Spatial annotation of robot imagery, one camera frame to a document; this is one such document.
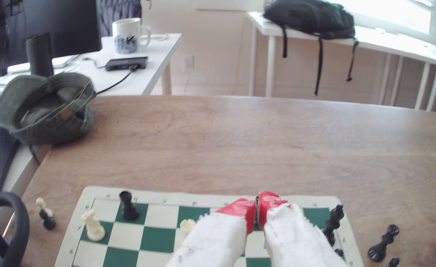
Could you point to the black usb hub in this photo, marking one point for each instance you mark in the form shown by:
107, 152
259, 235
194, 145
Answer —
126, 63

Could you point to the white chess rook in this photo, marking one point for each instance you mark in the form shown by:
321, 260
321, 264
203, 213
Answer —
187, 225

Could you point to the white mug blue print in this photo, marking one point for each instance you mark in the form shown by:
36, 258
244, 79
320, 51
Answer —
127, 35

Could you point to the black curved armrest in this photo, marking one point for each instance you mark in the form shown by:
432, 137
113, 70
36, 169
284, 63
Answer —
19, 230

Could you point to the white flat monitor base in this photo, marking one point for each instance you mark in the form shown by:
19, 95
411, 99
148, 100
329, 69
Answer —
62, 61

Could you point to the black chess rook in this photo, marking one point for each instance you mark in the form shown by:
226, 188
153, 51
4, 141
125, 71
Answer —
129, 211

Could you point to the white chess knight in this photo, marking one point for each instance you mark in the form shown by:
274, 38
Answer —
93, 230

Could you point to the black chess king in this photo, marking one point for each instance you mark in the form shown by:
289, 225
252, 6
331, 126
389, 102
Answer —
332, 224

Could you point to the black chess pawn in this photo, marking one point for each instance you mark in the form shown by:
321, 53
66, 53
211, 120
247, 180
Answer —
392, 262
339, 252
48, 221

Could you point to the black cylinder speaker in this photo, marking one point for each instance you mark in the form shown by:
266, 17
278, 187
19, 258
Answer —
40, 53

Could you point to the black backpack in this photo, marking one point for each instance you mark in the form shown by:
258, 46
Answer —
310, 18

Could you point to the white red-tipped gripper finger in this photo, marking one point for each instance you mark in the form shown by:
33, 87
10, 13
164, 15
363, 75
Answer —
210, 241
295, 241

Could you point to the white desk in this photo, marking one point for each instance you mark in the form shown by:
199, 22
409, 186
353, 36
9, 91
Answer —
140, 81

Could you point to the dark quilted jacket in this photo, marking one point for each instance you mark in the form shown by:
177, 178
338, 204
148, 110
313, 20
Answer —
118, 13

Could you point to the black chess queen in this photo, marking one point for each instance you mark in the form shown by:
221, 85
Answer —
379, 252

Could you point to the white slim-legged table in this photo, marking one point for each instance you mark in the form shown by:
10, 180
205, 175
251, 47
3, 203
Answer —
388, 42

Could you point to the white chess pawn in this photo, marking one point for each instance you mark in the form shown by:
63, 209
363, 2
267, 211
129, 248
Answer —
40, 202

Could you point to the green white chess mat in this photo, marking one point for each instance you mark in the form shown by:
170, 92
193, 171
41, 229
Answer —
158, 237

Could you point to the green bucket hat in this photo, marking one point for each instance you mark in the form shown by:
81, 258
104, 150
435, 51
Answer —
40, 111

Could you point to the black computer monitor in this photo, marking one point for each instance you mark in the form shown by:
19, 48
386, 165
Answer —
66, 26

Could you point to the bright window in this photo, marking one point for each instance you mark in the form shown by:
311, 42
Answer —
395, 13

